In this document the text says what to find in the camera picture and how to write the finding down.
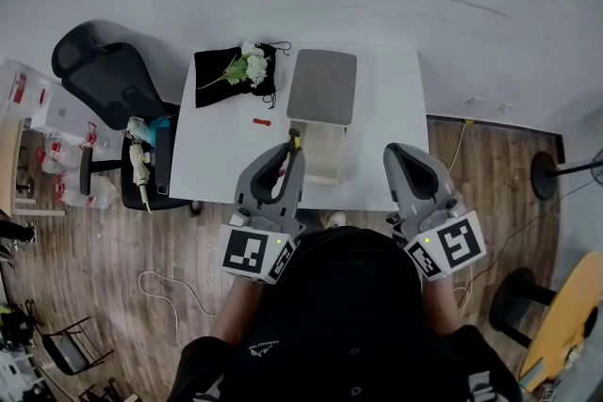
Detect black bag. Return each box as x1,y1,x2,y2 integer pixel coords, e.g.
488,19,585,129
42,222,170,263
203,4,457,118
0,302,37,347

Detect black stool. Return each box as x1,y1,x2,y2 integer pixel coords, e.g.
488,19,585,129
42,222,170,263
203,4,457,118
488,267,558,350

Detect cream floor cable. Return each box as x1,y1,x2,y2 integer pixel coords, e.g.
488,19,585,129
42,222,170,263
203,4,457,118
444,119,477,317

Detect light wooden side table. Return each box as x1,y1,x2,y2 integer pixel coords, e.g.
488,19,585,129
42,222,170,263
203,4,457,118
0,117,68,218

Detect teal cloth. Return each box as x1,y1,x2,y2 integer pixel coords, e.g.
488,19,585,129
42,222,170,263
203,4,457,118
149,117,172,147

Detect black floor cable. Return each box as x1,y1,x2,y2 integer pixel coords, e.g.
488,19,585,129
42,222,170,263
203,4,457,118
470,175,603,284

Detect person's black shirt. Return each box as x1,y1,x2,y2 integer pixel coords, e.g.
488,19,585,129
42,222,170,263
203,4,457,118
167,225,522,402

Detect person's left forearm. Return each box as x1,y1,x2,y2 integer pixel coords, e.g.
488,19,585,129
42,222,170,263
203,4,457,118
208,277,265,346

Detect white artificial flower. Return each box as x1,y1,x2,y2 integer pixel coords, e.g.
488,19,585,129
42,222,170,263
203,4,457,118
196,40,272,91

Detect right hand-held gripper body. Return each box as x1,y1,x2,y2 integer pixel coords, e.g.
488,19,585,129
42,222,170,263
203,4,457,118
386,199,488,283

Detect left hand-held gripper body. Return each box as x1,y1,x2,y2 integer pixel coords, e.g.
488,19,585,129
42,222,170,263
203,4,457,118
219,201,308,286

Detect clear plastic bag red handles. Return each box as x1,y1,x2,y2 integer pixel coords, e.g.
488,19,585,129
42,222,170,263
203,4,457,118
39,131,96,178
57,173,120,210
0,57,54,120

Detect round wooden table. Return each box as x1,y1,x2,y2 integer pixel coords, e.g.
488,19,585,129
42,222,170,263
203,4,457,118
517,249,603,394

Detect person's right forearm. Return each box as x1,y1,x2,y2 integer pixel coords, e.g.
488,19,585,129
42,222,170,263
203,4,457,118
420,277,461,338

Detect white drawer box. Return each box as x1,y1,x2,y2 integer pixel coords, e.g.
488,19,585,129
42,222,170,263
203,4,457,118
285,47,359,187

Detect white crumpled bundle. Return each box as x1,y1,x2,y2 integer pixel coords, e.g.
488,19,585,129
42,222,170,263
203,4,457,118
125,116,153,143

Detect black drawstring pouch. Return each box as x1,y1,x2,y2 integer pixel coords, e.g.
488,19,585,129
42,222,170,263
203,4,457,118
193,40,293,111

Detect black pedestal fan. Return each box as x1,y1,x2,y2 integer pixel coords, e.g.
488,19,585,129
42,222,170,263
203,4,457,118
529,147,603,204

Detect black office chair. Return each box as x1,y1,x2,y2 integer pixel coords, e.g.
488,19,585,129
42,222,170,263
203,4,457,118
50,20,205,216

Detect black folding chair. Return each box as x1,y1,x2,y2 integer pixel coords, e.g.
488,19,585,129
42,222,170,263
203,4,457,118
41,315,115,378

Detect white cardboard box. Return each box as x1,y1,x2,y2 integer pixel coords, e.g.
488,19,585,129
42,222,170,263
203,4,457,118
28,81,103,143

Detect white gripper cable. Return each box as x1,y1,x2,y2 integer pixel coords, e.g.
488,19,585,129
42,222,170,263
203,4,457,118
138,269,220,350

